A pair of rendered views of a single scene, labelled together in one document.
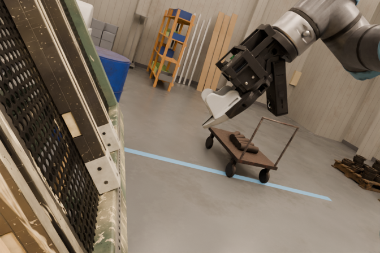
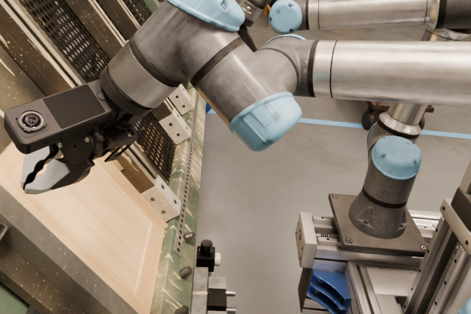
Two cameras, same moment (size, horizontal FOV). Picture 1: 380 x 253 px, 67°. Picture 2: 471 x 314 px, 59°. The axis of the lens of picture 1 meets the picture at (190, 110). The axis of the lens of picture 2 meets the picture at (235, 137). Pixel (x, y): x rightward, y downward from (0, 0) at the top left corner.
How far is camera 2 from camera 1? 0.73 m
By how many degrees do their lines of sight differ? 19
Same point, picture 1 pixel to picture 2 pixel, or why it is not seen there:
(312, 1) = not seen: outside the picture
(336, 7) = not seen: outside the picture
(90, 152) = (160, 112)
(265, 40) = not seen: hidden behind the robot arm
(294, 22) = (240, 2)
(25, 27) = (92, 28)
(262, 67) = not seen: hidden behind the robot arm
